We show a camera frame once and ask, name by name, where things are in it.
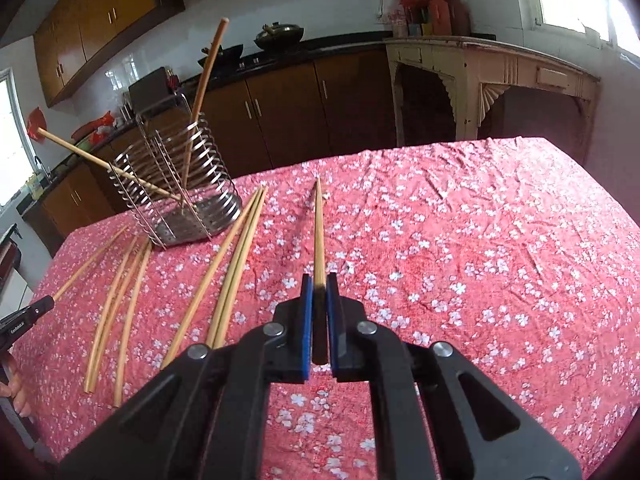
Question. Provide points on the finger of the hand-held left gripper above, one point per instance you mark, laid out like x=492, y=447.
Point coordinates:
x=42, y=305

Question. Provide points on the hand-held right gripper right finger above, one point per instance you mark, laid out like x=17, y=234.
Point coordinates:
x=333, y=355

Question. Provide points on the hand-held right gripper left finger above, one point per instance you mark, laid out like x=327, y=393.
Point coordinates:
x=306, y=330

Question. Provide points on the wooden chopstick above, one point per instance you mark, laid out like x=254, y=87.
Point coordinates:
x=318, y=240
x=110, y=320
x=237, y=290
x=100, y=162
x=227, y=290
x=90, y=265
x=205, y=85
x=131, y=335
x=127, y=285

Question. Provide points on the bunch of wooden chopsticks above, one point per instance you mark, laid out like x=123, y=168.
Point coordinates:
x=211, y=280

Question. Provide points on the person's left hand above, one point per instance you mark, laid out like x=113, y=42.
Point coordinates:
x=20, y=395

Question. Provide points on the yellow bottle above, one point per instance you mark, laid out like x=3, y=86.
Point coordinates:
x=36, y=186

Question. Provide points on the sink faucet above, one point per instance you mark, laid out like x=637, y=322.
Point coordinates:
x=41, y=167

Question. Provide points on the green bowl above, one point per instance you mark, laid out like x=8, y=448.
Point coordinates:
x=86, y=142

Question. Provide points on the red floral tablecloth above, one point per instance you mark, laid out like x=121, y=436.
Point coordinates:
x=475, y=260

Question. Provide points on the small window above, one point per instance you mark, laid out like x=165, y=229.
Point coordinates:
x=10, y=130

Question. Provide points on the red hanging decoration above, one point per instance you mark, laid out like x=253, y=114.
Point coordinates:
x=37, y=120

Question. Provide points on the small red bag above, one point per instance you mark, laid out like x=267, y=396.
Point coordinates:
x=106, y=121

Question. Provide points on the brown lower cabinets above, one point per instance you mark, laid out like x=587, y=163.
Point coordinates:
x=280, y=110

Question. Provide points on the dark cutting board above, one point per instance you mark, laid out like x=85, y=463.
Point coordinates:
x=150, y=85

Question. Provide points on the gas stove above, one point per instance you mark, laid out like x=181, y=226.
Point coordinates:
x=255, y=61

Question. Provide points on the black wok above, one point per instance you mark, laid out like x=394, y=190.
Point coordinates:
x=227, y=54

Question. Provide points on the black countertop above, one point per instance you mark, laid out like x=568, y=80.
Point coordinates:
x=350, y=42

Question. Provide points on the brown upper cabinet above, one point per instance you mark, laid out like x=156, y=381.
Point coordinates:
x=100, y=15

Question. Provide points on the pot with lid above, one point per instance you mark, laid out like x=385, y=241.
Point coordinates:
x=280, y=35

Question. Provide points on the white side table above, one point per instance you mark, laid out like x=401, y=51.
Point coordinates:
x=500, y=60

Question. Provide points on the orange bottle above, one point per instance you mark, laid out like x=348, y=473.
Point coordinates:
x=437, y=15

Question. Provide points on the dark red bottle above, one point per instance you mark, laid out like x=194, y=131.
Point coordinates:
x=460, y=17

